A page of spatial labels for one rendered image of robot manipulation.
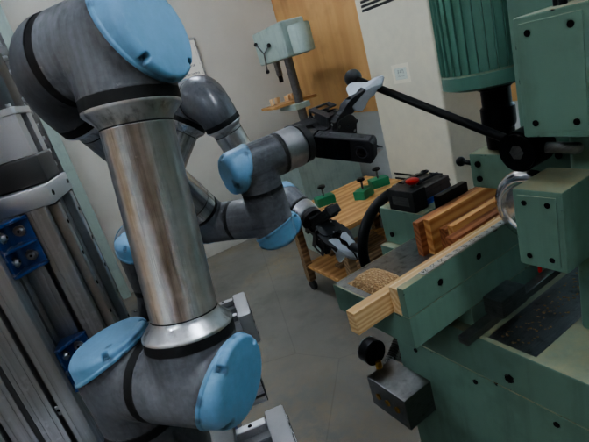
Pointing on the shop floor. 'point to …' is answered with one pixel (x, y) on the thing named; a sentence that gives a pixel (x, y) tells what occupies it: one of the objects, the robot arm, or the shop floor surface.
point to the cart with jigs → (369, 187)
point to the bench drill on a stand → (282, 36)
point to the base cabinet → (481, 406)
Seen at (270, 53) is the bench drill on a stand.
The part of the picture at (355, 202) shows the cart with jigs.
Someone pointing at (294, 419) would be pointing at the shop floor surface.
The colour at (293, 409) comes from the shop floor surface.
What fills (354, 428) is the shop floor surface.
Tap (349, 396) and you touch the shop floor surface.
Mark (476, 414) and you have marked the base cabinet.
